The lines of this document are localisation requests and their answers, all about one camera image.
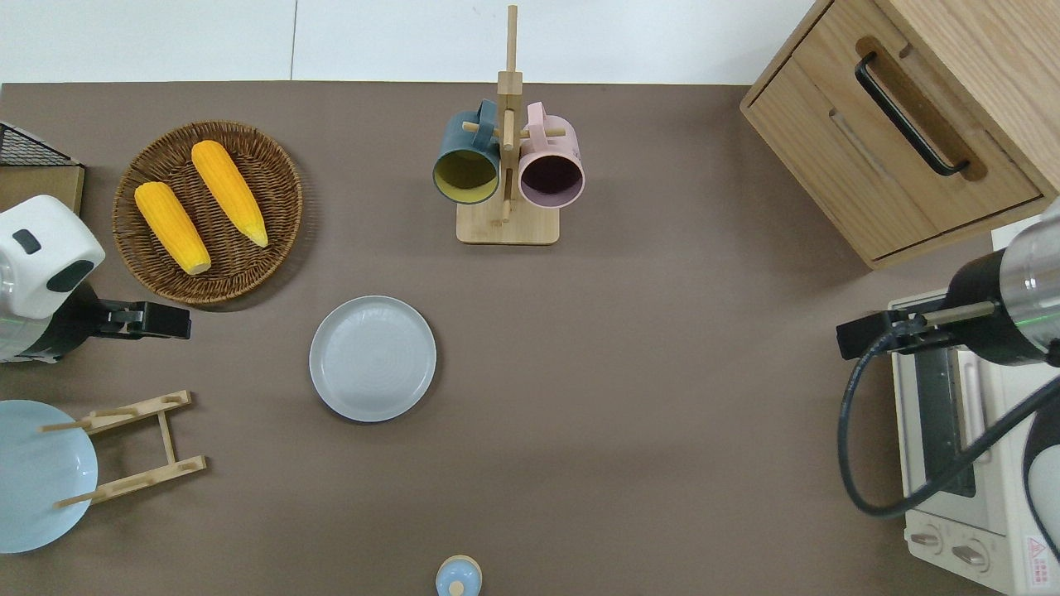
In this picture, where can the teal mug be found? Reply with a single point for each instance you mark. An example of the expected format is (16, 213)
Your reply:
(464, 141)

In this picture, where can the wooden mug tree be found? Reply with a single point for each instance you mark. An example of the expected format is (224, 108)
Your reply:
(507, 223)

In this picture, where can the wooden plate rack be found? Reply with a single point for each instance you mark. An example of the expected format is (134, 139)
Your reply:
(170, 439)

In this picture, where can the light blue plate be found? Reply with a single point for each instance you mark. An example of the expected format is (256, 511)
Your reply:
(37, 480)

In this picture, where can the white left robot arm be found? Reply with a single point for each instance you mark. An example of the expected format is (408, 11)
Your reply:
(41, 240)

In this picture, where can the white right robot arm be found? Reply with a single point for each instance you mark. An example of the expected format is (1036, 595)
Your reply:
(1031, 265)

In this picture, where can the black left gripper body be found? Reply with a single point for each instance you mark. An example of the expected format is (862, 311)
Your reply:
(157, 321)

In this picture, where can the short yellow corn cob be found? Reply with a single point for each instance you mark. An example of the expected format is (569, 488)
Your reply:
(172, 228)

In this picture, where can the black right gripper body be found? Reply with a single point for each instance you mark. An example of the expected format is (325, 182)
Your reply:
(869, 335)

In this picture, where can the white toaster oven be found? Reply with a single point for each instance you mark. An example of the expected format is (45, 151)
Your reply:
(1002, 513)

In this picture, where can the small blue bell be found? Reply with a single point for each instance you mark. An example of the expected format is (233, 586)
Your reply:
(458, 575)

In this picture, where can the pink mug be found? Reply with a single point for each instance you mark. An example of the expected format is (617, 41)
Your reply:
(553, 141)

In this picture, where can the gray round plate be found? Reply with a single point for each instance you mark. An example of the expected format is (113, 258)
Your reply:
(373, 358)

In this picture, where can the wooden drawer cabinet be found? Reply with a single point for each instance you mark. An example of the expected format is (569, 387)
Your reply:
(828, 132)

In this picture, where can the brown wicker basket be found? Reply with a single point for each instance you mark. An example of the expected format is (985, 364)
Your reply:
(257, 178)

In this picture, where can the long yellow corn cob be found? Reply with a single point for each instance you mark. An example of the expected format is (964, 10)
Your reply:
(229, 192)

